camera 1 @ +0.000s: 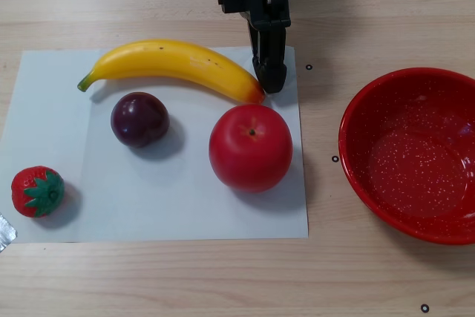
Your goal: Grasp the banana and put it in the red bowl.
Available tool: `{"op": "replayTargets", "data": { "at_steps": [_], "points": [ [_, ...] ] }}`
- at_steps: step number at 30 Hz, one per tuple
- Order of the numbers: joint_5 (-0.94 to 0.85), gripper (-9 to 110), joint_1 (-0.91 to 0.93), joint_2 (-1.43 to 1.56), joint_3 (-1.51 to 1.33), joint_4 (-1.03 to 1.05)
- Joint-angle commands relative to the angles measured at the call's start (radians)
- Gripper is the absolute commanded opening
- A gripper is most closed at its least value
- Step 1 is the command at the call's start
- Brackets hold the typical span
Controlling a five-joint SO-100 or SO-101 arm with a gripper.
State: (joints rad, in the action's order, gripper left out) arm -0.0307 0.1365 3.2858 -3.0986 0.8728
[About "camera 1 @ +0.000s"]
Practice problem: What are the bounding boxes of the yellow plastic banana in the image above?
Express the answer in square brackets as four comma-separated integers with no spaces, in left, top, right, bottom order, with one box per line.
[76,38,266,105]

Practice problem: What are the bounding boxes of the red speckled enamel bowl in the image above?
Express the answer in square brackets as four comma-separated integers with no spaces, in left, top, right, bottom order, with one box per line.
[338,67,475,246]

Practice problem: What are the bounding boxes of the red plastic apple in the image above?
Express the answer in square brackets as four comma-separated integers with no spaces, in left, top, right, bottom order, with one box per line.
[208,104,294,194]

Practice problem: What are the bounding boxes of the dark purple plum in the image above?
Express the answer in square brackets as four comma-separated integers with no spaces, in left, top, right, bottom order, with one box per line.
[110,91,171,149]

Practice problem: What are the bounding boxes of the white paper sheet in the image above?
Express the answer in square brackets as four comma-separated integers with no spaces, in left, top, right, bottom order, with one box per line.
[0,45,309,244]

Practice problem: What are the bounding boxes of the red plastic strawberry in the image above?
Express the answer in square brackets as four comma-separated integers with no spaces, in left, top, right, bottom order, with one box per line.
[10,166,66,218]

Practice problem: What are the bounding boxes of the grey duct tape piece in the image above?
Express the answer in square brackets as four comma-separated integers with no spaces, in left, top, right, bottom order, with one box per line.
[0,212,18,255]

